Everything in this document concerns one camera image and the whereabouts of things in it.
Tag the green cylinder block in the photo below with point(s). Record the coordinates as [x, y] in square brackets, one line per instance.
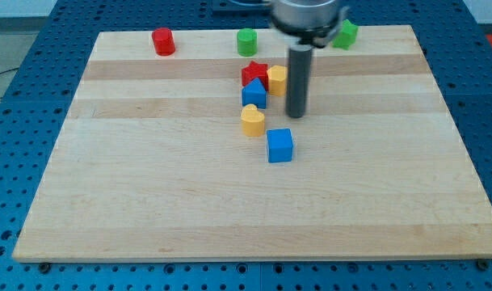
[246, 42]

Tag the blue cube block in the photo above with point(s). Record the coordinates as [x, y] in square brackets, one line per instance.
[279, 145]

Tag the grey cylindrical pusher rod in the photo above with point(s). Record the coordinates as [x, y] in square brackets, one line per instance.
[299, 67]

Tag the wooden board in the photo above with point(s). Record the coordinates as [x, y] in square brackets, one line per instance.
[151, 164]

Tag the green star block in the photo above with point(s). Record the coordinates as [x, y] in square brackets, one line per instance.
[347, 36]

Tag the red cylinder block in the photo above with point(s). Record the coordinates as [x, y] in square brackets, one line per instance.
[163, 41]

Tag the blue triangle block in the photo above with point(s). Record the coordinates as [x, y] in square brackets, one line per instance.
[254, 93]

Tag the yellow hexagon block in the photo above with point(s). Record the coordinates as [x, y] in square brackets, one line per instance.
[277, 80]

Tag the red star block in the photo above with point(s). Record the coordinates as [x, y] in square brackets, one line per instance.
[255, 70]

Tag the yellow heart block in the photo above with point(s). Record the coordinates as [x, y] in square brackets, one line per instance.
[252, 121]

